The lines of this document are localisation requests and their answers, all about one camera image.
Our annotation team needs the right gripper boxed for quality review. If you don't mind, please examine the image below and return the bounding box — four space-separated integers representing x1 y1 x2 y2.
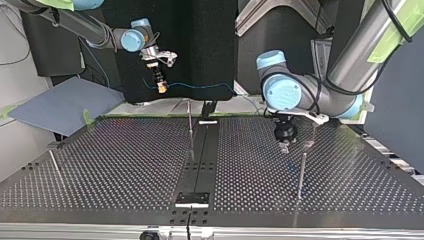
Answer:
146 61 169 95

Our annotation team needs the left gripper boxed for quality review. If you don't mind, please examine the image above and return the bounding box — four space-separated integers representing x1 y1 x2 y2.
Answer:
272 114 298 155

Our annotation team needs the blue cable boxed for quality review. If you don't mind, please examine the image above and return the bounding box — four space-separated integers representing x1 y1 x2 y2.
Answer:
142 78 239 98

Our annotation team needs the connector holder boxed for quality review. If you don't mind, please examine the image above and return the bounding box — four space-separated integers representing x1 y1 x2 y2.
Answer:
198 100 219 126

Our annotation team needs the black panel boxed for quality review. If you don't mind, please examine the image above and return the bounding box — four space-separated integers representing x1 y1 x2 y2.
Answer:
99 0 238 104

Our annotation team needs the grey board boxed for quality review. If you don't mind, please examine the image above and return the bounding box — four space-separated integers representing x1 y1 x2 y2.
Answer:
7 76 126 138

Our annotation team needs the black box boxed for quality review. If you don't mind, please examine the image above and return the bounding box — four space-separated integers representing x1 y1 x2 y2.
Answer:
20 11 86 78

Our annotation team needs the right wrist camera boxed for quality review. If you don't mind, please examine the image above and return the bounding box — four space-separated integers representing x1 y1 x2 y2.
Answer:
140 49 179 69

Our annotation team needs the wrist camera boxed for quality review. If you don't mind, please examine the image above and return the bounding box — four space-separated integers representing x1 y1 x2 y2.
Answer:
265 105 330 126
140 49 179 69

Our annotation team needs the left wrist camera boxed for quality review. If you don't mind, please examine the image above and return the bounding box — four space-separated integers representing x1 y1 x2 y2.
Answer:
265 105 330 126

